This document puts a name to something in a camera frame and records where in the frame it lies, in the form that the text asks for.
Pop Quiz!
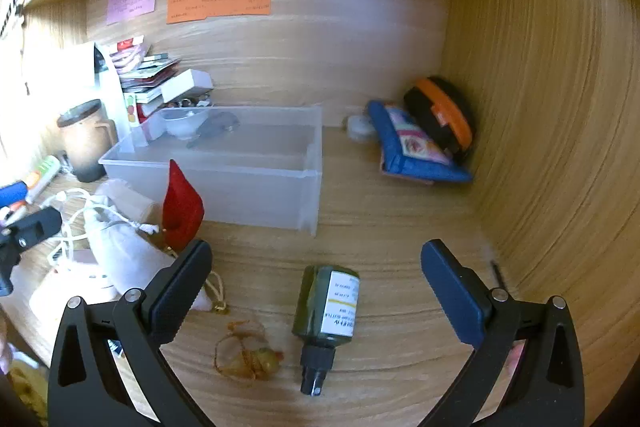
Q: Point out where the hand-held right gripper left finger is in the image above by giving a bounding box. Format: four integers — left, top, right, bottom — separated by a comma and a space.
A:
47, 238, 213, 427

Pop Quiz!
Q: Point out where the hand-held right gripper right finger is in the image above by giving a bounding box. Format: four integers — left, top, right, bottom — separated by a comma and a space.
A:
420, 238, 586, 427

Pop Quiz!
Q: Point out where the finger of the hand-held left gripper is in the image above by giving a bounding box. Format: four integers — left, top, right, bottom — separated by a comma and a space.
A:
0, 248, 22, 298
0, 207, 63, 254

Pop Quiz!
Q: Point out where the pink round case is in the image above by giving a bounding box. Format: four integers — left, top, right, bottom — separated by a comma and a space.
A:
29, 257, 123, 348

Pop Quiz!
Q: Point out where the white drawstring bag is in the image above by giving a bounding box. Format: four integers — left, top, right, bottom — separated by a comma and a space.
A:
82, 207, 211, 313

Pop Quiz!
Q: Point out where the red pouch with gold cord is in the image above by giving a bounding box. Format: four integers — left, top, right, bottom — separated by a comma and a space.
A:
161, 159, 228, 314

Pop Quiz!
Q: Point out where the clear plastic tub with lid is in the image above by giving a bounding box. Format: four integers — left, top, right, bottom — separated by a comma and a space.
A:
92, 179, 161, 228

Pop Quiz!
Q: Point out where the clear plastic storage box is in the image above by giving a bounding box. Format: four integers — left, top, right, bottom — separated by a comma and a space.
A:
98, 106, 324, 238

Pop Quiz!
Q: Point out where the dark green pump bottle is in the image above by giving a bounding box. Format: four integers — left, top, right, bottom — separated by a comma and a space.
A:
292, 264, 361, 397

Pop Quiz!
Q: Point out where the wooden desktop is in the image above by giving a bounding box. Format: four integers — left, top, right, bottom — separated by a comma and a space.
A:
0, 124, 506, 427

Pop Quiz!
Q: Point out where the blue small object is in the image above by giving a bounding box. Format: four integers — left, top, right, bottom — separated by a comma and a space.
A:
0, 184, 26, 208

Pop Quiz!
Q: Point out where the white green orange tube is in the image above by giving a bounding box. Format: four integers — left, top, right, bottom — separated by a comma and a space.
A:
22, 155, 62, 202

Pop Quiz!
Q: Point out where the white standing folder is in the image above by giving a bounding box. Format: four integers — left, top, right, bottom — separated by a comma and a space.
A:
94, 43, 126, 142

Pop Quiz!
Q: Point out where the fruit print carton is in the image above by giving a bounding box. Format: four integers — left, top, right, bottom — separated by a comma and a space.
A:
122, 89, 146, 128

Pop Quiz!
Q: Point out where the blue patchwork pouch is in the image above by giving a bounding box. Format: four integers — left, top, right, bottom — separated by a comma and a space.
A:
367, 101, 473, 185

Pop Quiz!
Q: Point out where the small clear bowl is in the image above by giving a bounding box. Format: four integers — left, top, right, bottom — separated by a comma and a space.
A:
161, 107, 208, 140

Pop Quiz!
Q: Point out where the grey flat object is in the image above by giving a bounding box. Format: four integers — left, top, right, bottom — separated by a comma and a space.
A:
187, 112, 241, 150

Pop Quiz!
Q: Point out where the orange and black case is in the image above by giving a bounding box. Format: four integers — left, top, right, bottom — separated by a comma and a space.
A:
403, 77, 475, 162

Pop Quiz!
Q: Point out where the stack of snack packets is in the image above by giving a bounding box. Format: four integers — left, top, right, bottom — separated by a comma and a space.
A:
112, 36, 181, 90

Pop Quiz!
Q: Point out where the white rectangular box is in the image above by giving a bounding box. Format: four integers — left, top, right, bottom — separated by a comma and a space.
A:
161, 69, 214, 102

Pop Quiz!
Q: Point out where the orange sticky note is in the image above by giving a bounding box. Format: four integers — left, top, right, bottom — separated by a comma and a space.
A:
166, 0, 272, 25

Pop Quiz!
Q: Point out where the brown mug with handle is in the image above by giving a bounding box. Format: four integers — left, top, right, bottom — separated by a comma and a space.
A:
56, 99, 118, 184

